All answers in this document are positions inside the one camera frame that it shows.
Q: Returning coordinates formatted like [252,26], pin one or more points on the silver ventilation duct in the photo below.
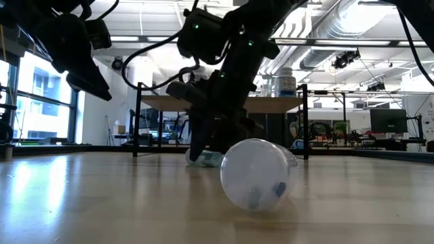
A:
[339,23]

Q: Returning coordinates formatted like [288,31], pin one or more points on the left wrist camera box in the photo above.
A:
[98,34]

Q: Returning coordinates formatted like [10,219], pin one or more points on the cardboard box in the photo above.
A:
[119,129]

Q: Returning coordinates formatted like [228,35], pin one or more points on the wooden shelf black metal frame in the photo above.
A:
[278,105]

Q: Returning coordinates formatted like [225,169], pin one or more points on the green pill bottle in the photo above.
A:
[213,159]

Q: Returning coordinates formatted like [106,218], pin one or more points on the long ceiling light strip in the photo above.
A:
[352,43]

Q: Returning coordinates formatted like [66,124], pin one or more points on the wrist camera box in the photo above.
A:
[98,34]
[184,93]

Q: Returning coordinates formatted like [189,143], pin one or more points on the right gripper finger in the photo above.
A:
[201,135]
[237,135]

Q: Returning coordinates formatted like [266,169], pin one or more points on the black ceiling spotlight cluster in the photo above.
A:
[344,60]
[376,87]

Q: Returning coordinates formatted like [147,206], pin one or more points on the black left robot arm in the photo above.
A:
[20,13]

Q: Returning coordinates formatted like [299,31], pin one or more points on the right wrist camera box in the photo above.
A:
[184,93]

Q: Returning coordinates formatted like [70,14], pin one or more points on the round black spotlight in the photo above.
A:
[117,63]

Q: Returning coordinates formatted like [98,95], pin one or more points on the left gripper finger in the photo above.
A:
[91,67]
[88,86]

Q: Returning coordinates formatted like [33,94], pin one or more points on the clear bottle with blue pills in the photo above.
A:
[254,173]

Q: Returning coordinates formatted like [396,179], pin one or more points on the large window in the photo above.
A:
[44,112]

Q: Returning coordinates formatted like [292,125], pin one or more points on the small grey cylinder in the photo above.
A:
[8,153]

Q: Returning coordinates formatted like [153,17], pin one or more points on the black computer monitor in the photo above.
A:
[388,121]

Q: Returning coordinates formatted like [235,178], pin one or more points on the person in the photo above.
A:
[295,127]

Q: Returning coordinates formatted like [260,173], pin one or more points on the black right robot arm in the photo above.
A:
[257,13]

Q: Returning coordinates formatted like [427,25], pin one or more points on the large white medicine bottle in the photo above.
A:
[286,84]

